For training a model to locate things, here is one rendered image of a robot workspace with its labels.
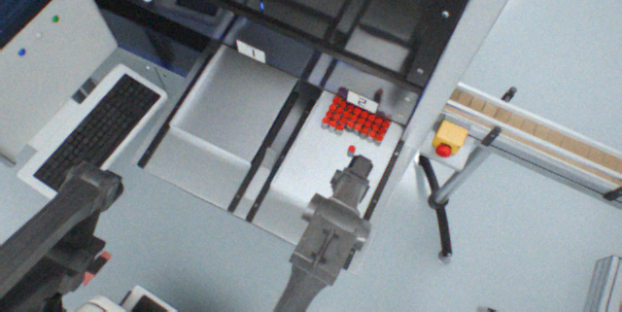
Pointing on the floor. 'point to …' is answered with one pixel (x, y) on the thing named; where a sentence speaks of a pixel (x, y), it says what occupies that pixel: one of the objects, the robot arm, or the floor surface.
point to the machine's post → (463, 46)
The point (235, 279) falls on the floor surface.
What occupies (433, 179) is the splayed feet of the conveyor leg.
